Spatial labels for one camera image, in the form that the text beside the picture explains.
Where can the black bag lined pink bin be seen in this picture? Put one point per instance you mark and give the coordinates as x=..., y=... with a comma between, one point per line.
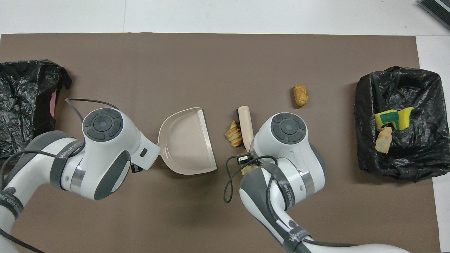
x=21, y=80

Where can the striped bread piece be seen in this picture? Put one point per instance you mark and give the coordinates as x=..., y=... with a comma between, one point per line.
x=384, y=140
x=233, y=134

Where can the beige hand brush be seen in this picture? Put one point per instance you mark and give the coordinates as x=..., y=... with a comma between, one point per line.
x=246, y=126

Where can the brown table mat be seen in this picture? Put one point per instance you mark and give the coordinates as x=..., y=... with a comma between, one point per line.
x=211, y=52

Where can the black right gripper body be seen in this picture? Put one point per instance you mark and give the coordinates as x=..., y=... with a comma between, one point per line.
x=246, y=159

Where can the pale crumpled bread piece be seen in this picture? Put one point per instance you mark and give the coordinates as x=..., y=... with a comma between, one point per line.
x=246, y=170

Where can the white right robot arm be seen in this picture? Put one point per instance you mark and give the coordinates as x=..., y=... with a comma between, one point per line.
x=291, y=147

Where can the beige plastic dustpan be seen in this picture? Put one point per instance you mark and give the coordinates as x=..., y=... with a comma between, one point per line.
x=186, y=140

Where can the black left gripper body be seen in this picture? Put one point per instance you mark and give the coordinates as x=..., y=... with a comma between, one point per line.
x=136, y=168

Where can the brown bread roll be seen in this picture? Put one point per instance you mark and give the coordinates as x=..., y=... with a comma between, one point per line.
x=301, y=95

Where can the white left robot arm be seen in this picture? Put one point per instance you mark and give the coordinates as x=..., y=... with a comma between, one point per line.
x=102, y=154

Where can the dark ribbed object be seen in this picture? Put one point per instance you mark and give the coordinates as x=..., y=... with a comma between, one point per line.
x=439, y=8

